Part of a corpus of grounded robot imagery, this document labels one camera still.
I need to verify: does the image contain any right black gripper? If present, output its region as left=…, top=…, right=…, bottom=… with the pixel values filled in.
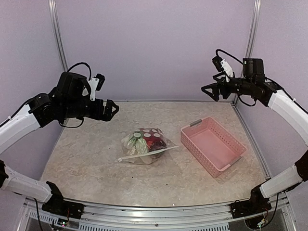
left=202, top=72, right=255, bottom=102

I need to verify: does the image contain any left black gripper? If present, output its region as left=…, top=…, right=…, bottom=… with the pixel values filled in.
left=62, top=97, right=119, bottom=121

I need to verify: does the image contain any white radish with leaves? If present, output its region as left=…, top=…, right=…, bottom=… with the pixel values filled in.
left=121, top=133, right=138, bottom=155

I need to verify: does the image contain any red apple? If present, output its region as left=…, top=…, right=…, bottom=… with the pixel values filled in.
left=141, top=128, right=164, bottom=141

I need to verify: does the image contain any clear dotted zip bag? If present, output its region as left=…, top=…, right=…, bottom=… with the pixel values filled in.
left=115, top=128, right=178, bottom=165

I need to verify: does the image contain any dark purple fruit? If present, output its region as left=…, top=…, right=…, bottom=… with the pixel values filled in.
left=149, top=140, right=167, bottom=152

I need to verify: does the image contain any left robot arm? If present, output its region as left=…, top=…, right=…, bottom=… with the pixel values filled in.
left=0, top=68, right=119, bottom=214

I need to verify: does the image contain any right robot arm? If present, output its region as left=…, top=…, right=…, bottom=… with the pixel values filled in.
left=201, top=55, right=308, bottom=214

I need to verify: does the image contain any pink perforated plastic basket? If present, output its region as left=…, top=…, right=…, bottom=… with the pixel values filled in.
left=180, top=117, right=246, bottom=178

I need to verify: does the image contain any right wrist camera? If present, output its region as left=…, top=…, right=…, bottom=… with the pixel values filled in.
left=212, top=56, right=235, bottom=82

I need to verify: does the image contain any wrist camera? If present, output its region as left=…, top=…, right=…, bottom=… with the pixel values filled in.
left=88, top=74, right=105, bottom=101
left=212, top=56, right=235, bottom=82

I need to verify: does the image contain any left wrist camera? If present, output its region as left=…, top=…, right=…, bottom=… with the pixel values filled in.
left=88, top=74, right=105, bottom=101

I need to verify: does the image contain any right aluminium frame post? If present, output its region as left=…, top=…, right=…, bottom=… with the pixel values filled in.
left=245, top=0, right=261, bottom=58

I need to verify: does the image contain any aluminium frame post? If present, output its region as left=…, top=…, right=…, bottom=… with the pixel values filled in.
left=48, top=0, right=68, bottom=71
left=245, top=0, right=261, bottom=58

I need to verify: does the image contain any left aluminium frame post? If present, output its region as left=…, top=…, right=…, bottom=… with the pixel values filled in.
left=48, top=0, right=68, bottom=71

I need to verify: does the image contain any front aluminium rail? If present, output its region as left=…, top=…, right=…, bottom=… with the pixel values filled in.
left=24, top=201, right=289, bottom=231

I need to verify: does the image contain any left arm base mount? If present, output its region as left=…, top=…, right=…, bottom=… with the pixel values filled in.
left=42, top=181, right=84, bottom=219

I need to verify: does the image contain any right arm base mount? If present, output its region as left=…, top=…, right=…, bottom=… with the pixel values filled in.
left=229, top=185, right=272, bottom=218

